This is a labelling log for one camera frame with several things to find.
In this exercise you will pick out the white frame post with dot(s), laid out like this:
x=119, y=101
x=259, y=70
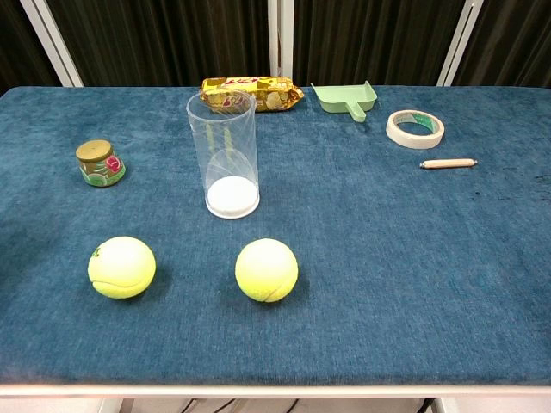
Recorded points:
x=280, y=38
x=458, y=47
x=53, y=47

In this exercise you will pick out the small jar with gold lid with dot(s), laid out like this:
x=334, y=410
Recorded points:
x=100, y=165

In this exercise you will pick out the clear green plastic cup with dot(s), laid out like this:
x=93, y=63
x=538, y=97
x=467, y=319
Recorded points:
x=232, y=198

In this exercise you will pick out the small wooden stick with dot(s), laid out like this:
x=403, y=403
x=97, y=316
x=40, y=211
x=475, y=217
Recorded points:
x=447, y=163

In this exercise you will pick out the blue velvet table cloth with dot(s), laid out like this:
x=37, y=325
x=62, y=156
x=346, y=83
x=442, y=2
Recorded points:
x=387, y=266

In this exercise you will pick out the black pleated curtain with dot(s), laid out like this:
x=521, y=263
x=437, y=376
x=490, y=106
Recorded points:
x=370, y=38
x=163, y=38
x=19, y=47
x=516, y=38

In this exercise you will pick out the yellow snack packet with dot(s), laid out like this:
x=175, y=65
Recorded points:
x=275, y=92

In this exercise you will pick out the cream masking tape roll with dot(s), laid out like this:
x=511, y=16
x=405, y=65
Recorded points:
x=413, y=142

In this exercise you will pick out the yellow tennis ball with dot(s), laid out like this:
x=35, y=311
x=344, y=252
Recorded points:
x=122, y=269
x=267, y=271

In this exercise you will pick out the green plastic dustpan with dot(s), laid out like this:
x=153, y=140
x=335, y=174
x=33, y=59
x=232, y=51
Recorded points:
x=344, y=96

